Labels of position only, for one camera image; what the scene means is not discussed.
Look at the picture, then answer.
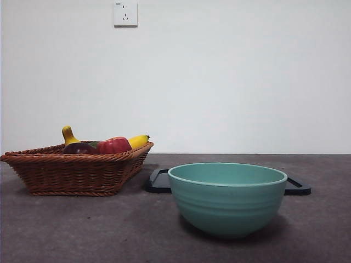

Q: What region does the black rectangular tray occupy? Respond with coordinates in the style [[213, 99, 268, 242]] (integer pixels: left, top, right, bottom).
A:
[[144, 167, 313, 196]]

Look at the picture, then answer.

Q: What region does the teal ribbed bowl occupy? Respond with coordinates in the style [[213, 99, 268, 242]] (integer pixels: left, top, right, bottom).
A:
[[167, 162, 289, 239]]

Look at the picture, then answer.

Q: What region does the dark purple plum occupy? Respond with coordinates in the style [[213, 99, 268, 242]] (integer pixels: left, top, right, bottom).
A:
[[62, 142, 98, 155]]

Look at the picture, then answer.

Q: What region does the white wall socket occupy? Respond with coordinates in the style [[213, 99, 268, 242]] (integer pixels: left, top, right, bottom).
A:
[[114, 1, 139, 28]]

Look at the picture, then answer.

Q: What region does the yellow banana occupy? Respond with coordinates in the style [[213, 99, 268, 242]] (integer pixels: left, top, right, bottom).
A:
[[61, 125, 151, 150]]

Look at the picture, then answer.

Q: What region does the red apple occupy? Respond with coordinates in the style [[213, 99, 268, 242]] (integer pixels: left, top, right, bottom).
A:
[[96, 136, 133, 155]]

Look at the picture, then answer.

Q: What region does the brown wicker basket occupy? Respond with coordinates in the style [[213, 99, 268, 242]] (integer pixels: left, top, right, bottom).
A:
[[0, 140, 155, 197]]

